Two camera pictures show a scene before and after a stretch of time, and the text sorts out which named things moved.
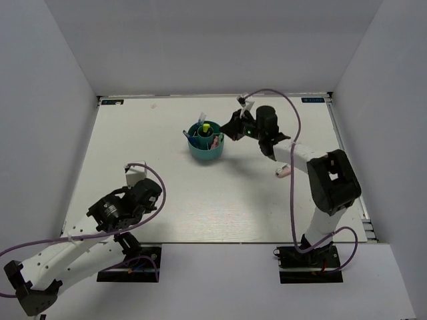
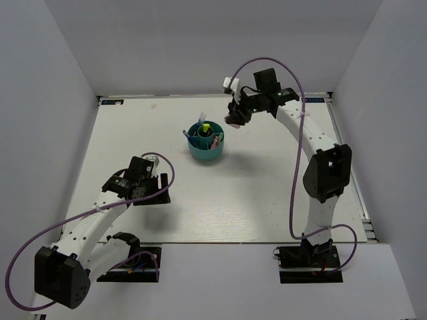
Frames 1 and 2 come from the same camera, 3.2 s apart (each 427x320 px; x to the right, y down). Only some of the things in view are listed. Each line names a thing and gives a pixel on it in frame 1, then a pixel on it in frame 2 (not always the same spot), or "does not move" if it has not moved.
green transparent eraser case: [221, 138] does not move
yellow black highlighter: [205, 126] does not move
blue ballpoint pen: [193, 139] does not move
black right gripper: [233, 129] -> [237, 115]
